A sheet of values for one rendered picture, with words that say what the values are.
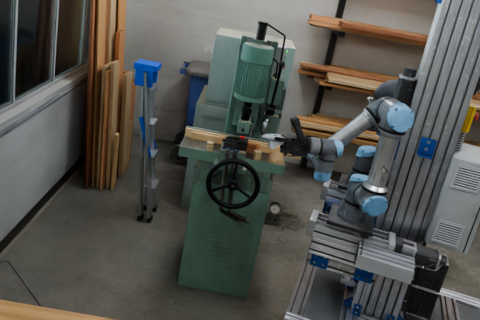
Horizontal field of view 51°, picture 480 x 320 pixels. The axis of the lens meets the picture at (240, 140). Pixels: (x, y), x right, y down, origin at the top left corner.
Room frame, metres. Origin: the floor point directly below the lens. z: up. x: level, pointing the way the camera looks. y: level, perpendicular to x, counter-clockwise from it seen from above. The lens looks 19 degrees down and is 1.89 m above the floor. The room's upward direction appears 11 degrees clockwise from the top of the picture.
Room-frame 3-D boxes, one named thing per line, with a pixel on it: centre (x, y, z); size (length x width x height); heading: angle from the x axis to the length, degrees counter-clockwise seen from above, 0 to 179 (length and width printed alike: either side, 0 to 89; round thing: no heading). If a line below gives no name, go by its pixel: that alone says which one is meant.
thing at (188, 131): (2.81, 0.03, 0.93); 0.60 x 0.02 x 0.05; 90
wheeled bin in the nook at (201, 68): (4.73, 0.35, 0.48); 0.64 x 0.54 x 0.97; 94
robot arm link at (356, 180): (2.30, -0.62, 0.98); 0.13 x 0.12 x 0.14; 12
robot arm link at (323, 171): (2.13, -0.39, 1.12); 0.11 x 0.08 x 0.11; 12
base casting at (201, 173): (2.92, -0.01, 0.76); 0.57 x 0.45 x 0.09; 0
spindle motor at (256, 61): (2.79, -0.01, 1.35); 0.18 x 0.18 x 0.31
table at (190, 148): (2.69, 0.02, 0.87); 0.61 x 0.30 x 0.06; 90
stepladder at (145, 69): (3.42, 0.67, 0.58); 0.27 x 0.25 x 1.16; 91
